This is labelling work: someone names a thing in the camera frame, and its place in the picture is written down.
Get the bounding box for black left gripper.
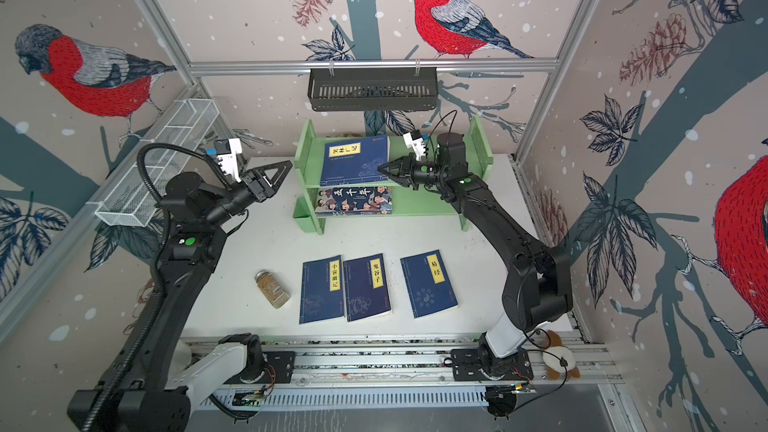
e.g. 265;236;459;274
205;162;291;230

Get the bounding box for blue book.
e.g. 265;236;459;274
342;253;391;322
400;250;458;319
299;255;345;324
319;135;389;187

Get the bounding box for colourful illustrated large book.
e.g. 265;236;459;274
313;186;393;217

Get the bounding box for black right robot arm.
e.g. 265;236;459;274
378;131;573;367

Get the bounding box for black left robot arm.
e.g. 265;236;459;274
67;142;292;431

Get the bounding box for green plastic hanging bin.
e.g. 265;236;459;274
293;209;322;234

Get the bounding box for black hanging basket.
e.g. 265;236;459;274
307;67;438;112

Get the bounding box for spice jar brown contents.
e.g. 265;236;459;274
254;270;290;309

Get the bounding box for plush toy brown white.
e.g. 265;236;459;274
539;330;581;381

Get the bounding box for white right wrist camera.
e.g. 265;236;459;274
403;130;428;161

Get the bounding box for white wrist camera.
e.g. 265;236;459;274
205;138;243;182
403;130;428;161

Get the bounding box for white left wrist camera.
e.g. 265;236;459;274
205;138;243;182

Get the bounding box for white wire mesh basket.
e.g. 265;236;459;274
88;98;219;227

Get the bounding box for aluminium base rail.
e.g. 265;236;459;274
202;336;613;414

